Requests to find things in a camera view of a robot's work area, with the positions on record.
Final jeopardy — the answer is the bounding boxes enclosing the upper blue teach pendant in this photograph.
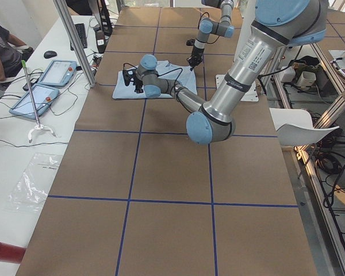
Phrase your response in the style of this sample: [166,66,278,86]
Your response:
[38,60,77,87]

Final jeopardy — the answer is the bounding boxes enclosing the white curved plastic chair seat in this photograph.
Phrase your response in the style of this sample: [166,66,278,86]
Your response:
[270,108,339,147]

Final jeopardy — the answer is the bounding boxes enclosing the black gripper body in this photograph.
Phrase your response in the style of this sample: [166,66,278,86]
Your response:
[133,76,144,94]
[186,52,203,71]

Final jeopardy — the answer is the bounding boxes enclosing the clear plastic zip bag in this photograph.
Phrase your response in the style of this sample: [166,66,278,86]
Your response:
[5,153,63,214]

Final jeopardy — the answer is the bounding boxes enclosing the blue teach pendant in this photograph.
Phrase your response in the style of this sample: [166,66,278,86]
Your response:
[38,60,77,87]
[9,84,59,120]

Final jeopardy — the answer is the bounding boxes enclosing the lower blue teach pendant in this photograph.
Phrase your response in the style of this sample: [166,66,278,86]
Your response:
[9,84,59,120]

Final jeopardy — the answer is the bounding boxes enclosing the black box with white label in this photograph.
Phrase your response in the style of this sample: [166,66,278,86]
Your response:
[95,29,107,53]

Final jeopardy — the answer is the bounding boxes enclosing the black computer keyboard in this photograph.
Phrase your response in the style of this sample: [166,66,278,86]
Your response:
[75,23,88,48]

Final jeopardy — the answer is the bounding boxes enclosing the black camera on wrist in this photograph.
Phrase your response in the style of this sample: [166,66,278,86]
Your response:
[122,68,136,86]

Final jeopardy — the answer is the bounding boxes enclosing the aluminium frame rails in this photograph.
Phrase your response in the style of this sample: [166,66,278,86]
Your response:
[263,37,345,275]

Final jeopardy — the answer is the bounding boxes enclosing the silver aluminium frame post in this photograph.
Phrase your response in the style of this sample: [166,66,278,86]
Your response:
[53,0,95,88]

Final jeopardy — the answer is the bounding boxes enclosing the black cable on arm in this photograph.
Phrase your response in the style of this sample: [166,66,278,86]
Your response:
[122,62,185,87]

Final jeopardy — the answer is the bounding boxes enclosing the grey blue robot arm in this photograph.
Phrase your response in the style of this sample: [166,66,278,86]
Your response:
[124,1,328,144]
[186,0,237,71]

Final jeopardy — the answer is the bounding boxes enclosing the red cylinder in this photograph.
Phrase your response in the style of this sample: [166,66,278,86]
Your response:
[0,242,26,264]

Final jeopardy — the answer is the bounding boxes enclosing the black computer mouse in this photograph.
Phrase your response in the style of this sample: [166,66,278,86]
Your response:
[43,51,58,59]

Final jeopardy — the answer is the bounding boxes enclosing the seated person in grey shirt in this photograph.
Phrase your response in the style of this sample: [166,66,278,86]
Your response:
[0,25,34,81]

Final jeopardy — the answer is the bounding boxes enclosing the metal reacher grabber tool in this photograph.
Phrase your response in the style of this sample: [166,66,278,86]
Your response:
[21,59,62,143]

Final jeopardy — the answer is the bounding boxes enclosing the light blue button-up shirt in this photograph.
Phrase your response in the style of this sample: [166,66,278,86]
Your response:
[112,60,198,99]

